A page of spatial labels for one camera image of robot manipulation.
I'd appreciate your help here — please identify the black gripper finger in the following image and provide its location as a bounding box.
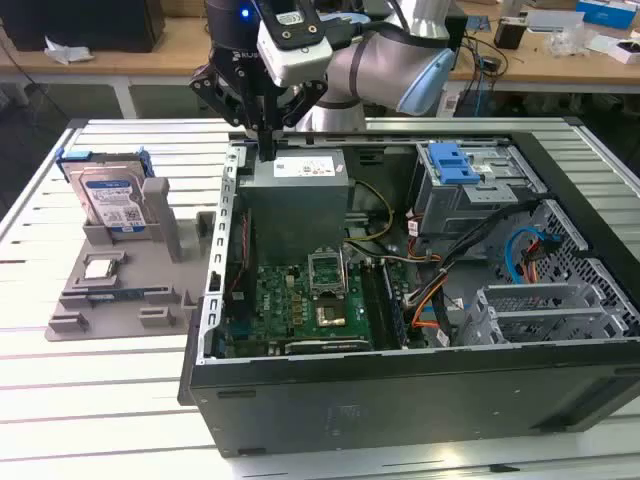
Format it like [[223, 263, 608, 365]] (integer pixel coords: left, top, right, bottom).
[[188, 63, 270, 161], [268, 81, 330, 161]]

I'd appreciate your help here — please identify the hard disk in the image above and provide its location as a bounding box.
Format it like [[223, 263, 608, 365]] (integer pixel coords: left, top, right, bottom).
[[57, 147, 154, 234]]

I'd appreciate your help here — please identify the metal disk bay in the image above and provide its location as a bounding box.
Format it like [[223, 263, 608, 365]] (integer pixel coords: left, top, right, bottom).
[[457, 282, 640, 346]]

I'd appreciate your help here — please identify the wooden desk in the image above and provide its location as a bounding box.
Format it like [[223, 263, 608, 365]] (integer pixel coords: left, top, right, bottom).
[[0, 0, 640, 96]]

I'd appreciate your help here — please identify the grey power supply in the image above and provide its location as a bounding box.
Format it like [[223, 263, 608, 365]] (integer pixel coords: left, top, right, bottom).
[[235, 147, 350, 266]]

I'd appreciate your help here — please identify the large black box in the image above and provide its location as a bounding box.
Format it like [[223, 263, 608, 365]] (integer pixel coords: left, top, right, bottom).
[[0, 0, 166, 54]]

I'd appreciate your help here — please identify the crumpled white paper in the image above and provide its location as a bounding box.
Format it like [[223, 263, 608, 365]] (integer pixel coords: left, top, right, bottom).
[[43, 34, 96, 67]]

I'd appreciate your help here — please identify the blue plastic bay latch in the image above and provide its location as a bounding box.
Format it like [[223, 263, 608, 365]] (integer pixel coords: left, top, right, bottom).
[[428, 143, 479, 186]]

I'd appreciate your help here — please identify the metal socket cover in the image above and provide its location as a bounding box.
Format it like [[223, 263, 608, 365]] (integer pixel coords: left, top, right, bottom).
[[306, 247, 348, 299]]

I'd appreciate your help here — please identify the metal optical drive cage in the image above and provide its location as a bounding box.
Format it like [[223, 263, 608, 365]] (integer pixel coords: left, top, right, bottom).
[[409, 141, 549, 239]]

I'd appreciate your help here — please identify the green motherboard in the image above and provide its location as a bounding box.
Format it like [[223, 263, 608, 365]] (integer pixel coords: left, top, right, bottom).
[[219, 259, 416, 351]]

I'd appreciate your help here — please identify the CPU socket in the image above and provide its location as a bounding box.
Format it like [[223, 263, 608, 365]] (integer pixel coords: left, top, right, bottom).
[[314, 298, 349, 327]]

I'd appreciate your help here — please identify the silver CPU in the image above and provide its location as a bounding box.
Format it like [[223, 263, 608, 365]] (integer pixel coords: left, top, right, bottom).
[[83, 259, 121, 279]]

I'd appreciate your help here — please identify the black RAM slot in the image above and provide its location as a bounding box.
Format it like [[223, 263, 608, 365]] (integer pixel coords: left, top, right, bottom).
[[361, 263, 390, 351]]

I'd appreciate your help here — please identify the small black device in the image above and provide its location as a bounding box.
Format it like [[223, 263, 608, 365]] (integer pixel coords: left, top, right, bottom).
[[493, 16, 529, 50]]

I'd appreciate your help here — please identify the installed RAM stick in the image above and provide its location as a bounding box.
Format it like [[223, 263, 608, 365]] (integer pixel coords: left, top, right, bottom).
[[381, 259, 408, 350]]

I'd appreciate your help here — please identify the dark RAM stick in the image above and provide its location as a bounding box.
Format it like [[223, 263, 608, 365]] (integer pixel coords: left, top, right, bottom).
[[87, 288, 146, 302]]

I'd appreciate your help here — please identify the black graphics card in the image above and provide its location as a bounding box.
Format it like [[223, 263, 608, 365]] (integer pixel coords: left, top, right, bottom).
[[284, 338, 372, 357]]

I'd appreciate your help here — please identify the grey parts rack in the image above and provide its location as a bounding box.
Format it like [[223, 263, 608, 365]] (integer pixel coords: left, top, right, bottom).
[[45, 177, 219, 342]]

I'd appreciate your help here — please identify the clear plastic bag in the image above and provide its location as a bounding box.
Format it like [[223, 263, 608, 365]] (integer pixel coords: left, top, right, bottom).
[[542, 22, 597, 57]]

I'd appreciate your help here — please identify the black PC case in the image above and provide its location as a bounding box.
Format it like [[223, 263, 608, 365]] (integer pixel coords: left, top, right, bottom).
[[177, 115, 640, 459]]

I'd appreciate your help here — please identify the blue cardboard box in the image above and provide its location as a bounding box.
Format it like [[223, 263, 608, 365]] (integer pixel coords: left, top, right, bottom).
[[574, 0, 640, 29]]

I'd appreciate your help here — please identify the white cardboard box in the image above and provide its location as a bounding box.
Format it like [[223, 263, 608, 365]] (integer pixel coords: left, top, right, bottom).
[[584, 34, 640, 66]]

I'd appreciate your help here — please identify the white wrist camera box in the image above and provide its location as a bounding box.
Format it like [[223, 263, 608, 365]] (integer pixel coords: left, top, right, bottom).
[[257, 0, 334, 87]]

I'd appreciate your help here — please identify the yellow wire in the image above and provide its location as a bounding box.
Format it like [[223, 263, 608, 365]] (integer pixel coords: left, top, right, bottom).
[[346, 179, 396, 246]]

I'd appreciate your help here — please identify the red wire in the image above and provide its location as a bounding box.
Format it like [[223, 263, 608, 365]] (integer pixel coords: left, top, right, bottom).
[[224, 209, 252, 296]]

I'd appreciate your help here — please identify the black cable bundle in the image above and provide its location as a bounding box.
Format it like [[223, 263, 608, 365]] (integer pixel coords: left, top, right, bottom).
[[433, 197, 557, 346]]

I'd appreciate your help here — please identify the orange wire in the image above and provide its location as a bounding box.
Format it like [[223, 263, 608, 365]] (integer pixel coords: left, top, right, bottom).
[[411, 293, 452, 330]]

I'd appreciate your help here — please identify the blue wire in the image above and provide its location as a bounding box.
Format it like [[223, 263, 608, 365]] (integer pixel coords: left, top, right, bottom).
[[505, 226, 544, 287]]

